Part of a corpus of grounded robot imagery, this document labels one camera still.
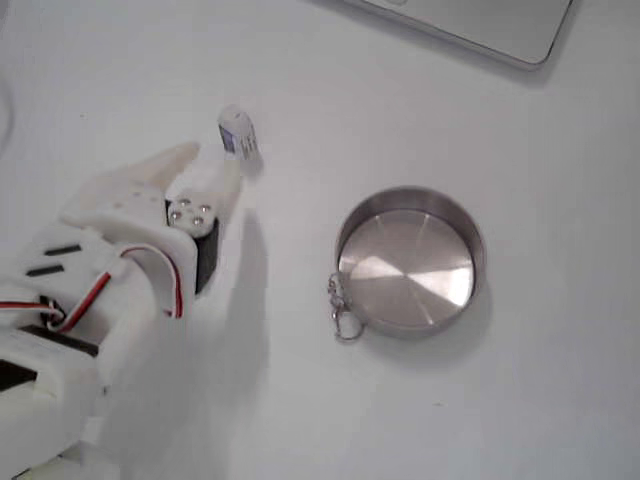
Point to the round metal bowl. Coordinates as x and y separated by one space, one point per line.
407 270

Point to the small white and blue box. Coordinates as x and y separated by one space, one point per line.
240 132

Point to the silver laptop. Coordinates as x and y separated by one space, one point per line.
475 25

